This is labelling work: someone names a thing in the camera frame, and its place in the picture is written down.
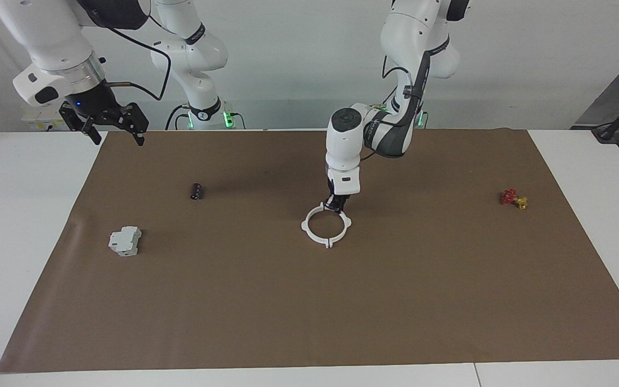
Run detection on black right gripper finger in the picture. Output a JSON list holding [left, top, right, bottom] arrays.
[[117, 102, 149, 147], [59, 105, 102, 146]]

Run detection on white half-ring pipe clamp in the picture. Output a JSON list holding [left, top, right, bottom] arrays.
[[301, 203, 332, 249], [320, 202, 352, 249]]

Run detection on brown paper table mat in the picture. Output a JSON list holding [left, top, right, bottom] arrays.
[[0, 128, 619, 374]]

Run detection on grey circuit breaker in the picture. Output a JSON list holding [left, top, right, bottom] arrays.
[[108, 226, 142, 257]]

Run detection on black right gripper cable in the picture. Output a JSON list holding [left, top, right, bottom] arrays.
[[87, 0, 173, 102]]

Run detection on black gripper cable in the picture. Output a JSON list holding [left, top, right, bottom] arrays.
[[87, 0, 173, 102], [361, 51, 431, 162]]

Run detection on black base cable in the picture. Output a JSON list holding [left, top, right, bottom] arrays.
[[165, 104, 191, 131]]

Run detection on white wall socket box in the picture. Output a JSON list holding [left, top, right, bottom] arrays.
[[21, 105, 68, 131]]

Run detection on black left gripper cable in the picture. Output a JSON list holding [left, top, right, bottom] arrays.
[[361, 51, 431, 162]]

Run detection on brass valve with red handle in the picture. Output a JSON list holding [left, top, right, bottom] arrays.
[[500, 188, 529, 210]]

